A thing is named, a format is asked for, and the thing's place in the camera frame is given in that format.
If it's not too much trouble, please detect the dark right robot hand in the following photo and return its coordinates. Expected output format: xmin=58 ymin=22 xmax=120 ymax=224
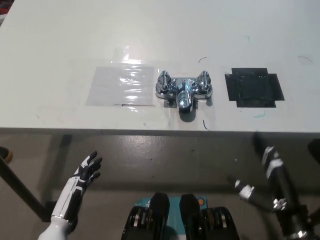
xmin=227 ymin=131 xmax=313 ymax=238

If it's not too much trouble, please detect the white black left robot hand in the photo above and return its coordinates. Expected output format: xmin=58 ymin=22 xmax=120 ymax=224
xmin=37 ymin=150 xmax=103 ymax=240

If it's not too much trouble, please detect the chrome faucet lever handle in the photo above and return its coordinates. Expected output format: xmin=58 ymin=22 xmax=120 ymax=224
xmin=197 ymin=70 xmax=212 ymax=92
xmin=157 ymin=70 xmax=172 ymax=91

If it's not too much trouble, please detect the black teal robot torso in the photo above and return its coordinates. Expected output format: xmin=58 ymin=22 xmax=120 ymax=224
xmin=120 ymin=191 xmax=242 ymax=240

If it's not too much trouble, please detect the chrome faucet body with spout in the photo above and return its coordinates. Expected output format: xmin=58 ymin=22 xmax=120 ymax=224
xmin=154 ymin=74 xmax=214 ymax=114

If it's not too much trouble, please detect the grey table leg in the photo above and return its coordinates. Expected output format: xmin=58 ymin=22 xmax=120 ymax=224
xmin=46 ymin=134 xmax=73 ymax=203

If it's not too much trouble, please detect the black shoe with tan sole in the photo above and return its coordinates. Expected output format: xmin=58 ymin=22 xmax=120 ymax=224
xmin=0 ymin=146 xmax=13 ymax=165

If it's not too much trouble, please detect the black tape square patch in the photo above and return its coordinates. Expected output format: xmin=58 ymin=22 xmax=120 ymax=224
xmin=224 ymin=67 xmax=285 ymax=109

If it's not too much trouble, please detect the grey taped plastic sheet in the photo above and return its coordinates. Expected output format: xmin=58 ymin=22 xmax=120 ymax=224
xmin=85 ymin=65 xmax=156 ymax=107

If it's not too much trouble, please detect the black diagonal frame bar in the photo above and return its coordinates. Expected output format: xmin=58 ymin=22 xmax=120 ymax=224
xmin=0 ymin=156 xmax=51 ymax=222

